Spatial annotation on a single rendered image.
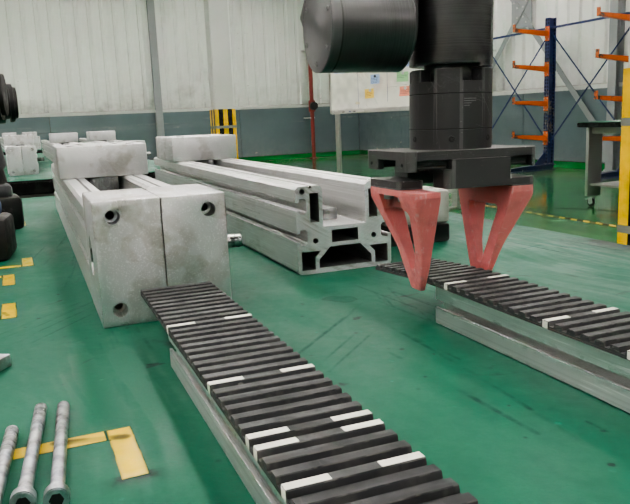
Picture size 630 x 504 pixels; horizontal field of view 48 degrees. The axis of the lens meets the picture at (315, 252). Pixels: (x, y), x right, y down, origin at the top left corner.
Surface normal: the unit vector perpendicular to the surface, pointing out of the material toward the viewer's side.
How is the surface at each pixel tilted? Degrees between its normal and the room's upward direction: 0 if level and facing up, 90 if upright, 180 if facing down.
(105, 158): 90
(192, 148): 90
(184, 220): 90
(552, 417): 0
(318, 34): 89
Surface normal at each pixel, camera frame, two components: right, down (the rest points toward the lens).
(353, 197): -0.93, 0.11
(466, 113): 0.16, 0.18
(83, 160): 0.37, 0.16
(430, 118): -0.58, 0.16
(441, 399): -0.04, -0.98
